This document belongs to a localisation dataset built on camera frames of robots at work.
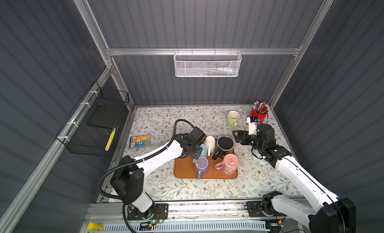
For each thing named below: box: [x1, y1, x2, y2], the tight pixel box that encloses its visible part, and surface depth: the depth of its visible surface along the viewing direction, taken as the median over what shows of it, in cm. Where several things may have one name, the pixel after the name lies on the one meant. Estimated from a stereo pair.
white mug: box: [204, 135, 216, 157], surface depth 91 cm
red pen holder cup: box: [250, 103, 268, 125], surface depth 101 cm
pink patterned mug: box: [214, 153, 240, 176], surface depth 81 cm
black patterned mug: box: [212, 135, 235, 161], surface depth 88 cm
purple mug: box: [194, 156, 209, 180], surface depth 82 cm
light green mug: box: [227, 110, 240, 128], surface depth 104 cm
